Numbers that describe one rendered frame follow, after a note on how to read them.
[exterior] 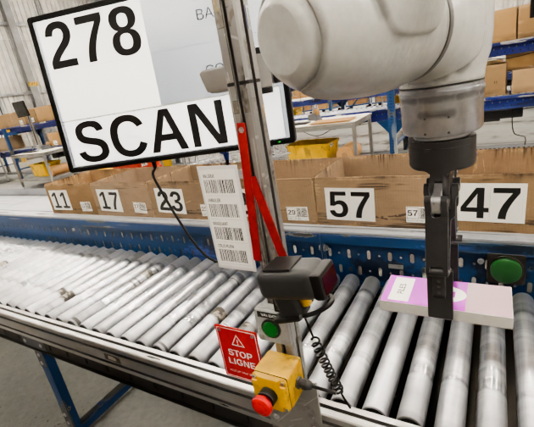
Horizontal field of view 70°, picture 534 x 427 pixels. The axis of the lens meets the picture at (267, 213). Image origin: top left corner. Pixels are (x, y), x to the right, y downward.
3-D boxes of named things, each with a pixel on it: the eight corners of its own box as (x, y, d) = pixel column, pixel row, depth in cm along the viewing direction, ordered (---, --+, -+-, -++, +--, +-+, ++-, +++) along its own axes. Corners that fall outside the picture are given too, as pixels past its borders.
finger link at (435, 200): (453, 172, 46) (448, 166, 42) (451, 215, 46) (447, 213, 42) (431, 173, 48) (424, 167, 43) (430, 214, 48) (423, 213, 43)
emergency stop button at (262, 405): (251, 415, 67) (247, 397, 66) (264, 396, 70) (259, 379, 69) (270, 422, 65) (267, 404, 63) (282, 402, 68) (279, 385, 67)
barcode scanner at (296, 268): (334, 333, 57) (317, 271, 54) (268, 329, 63) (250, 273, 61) (348, 308, 62) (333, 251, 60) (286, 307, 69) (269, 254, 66)
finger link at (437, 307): (453, 268, 47) (453, 271, 47) (453, 317, 49) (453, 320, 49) (427, 266, 49) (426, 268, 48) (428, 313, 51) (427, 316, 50)
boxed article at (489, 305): (513, 329, 46) (514, 318, 46) (379, 309, 54) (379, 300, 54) (511, 296, 52) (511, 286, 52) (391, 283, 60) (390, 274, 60)
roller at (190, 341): (166, 367, 101) (161, 352, 99) (263, 273, 142) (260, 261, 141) (180, 371, 98) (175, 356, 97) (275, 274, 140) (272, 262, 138)
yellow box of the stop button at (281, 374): (252, 410, 70) (244, 379, 68) (274, 377, 77) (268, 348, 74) (325, 435, 62) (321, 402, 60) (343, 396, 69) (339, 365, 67)
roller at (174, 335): (153, 347, 100) (164, 363, 101) (254, 258, 142) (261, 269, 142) (143, 350, 103) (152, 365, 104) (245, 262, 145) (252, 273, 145)
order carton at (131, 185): (98, 216, 189) (88, 183, 184) (142, 196, 212) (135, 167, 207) (154, 219, 169) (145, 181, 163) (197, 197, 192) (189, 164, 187)
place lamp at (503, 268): (489, 282, 100) (490, 258, 98) (489, 280, 101) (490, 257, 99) (521, 285, 97) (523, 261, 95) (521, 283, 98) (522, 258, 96)
